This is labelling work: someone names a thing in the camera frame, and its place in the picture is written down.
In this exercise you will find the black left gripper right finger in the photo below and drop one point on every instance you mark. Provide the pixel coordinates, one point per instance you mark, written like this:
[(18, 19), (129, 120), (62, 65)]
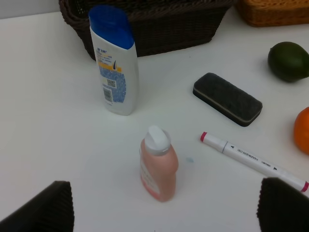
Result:
[(282, 208)]

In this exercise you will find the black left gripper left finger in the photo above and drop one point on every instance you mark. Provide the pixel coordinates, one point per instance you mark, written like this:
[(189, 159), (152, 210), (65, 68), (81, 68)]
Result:
[(51, 210)]

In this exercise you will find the white marker pink caps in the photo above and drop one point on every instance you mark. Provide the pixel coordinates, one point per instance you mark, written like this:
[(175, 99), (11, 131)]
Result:
[(254, 162)]

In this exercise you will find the orange tangerine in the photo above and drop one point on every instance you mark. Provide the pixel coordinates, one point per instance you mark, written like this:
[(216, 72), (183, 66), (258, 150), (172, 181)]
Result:
[(301, 131)]

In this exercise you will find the black whiteboard eraser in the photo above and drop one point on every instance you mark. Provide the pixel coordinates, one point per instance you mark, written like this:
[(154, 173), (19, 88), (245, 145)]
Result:
[(226, 98)]

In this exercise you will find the pink lotion bottle white cap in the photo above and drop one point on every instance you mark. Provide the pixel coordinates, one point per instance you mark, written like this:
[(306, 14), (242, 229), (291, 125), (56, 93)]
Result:
[(158, 164)]

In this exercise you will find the green avocado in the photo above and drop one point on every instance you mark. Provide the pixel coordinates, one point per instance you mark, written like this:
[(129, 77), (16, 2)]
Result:
[(289, 61)]

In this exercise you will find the white shampoo bottle blue cap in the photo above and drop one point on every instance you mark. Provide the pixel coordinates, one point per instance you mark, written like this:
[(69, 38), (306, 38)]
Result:
[(116, 58)]

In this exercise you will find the orange wicker basket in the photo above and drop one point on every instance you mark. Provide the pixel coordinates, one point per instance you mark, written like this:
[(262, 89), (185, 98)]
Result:
[(270, 13)]

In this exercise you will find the dark brown wicker basket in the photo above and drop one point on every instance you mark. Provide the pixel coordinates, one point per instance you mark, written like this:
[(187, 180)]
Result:
[(158, 26)]

